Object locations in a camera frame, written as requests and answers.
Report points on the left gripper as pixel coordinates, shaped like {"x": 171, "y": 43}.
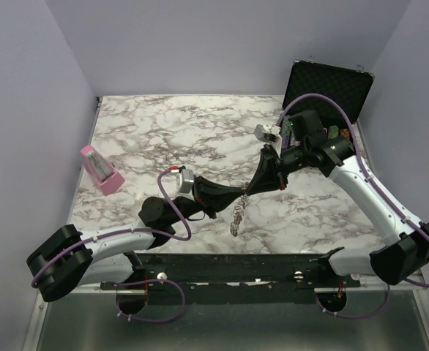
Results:
{"x": 211, "y": 197}

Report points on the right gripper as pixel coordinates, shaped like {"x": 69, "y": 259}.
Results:
{"x": 268, "y": 177}

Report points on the metal key ring disc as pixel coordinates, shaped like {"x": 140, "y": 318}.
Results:
{"x": 238, "y": 213}

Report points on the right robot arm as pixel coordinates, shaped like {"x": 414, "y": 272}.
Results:
{"x": 405, "y": 236}

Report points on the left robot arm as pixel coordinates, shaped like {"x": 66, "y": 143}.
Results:
{"x": 71, "y": 257}

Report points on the pink metronome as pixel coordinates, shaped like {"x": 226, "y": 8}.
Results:
{"x": 102, "y": 173}

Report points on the black poker chip case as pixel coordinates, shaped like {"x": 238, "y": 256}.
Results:
{"x": 349, "y": 88}

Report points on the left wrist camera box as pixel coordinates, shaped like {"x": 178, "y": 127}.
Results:
{"x": 184, "y": 181}

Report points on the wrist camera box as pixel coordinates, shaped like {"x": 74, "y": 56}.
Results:
{"x": 269, "y": 134}
{"x": 184, "y": 181}

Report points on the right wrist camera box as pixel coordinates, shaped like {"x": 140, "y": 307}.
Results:
{"x": 269, "y": 134}

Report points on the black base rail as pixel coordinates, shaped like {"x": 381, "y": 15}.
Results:
{"x": 216, "y": 278}

